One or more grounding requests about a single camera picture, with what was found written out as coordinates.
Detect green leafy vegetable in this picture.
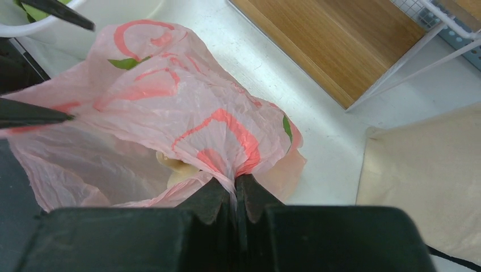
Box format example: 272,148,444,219
13,0,75,23

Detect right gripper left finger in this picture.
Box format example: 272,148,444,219
175,178,233,248

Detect white round slice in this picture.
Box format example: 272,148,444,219
156,151,200,189

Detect pink plastic grocery bag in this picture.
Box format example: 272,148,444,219
1,20,306,211

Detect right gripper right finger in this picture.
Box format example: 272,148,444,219
235,175,285,252

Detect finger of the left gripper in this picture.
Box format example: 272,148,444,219
1,98,75,129
20,0,95,31

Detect white plastic basin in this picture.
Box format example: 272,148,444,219
1,0,163,59

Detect blue plastic basket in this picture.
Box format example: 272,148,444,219
417,1,480,70

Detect beige canvas tote bag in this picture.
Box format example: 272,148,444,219
356,103,480,265

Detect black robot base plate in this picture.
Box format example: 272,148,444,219
0,37,52,272

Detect white wire shelf rack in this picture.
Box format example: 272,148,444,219
233,1,480,111

